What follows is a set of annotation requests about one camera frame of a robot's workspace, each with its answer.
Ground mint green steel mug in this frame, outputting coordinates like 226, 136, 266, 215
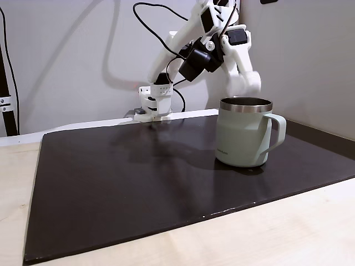
215, 96, 287, 168

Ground grey table clamp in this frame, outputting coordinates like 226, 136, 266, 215
123, 107, 146, 119

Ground black table mat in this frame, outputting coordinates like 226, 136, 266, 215
23, 112, 355, 263

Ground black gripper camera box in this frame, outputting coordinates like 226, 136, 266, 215
178, 40, 223, 83

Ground black arm power cables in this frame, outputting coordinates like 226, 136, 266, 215
166, 57, 186, 113

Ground black camera cable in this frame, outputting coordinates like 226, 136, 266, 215
132, 2, 195, 60

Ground black camera stand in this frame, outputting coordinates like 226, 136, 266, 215
0, 5, 21, 137

